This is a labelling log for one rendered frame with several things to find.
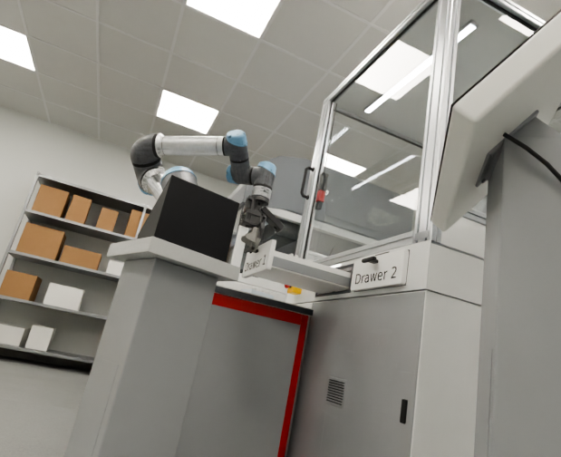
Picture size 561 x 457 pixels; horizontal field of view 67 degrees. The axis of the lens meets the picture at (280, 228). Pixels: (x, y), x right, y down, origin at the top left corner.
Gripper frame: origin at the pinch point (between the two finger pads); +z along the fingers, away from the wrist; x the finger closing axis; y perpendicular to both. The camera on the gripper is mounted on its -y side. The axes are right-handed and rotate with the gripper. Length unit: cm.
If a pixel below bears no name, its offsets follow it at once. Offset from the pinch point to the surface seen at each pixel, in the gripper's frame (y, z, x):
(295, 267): -12.4, 5.4, 12.9
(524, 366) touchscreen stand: -19, 31, 99
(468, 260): -50, -1, 55
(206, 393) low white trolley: 3, 54, -11
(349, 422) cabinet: -35, 52, 25
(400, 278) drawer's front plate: -33, 7, 45
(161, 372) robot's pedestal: 27, 46, 36
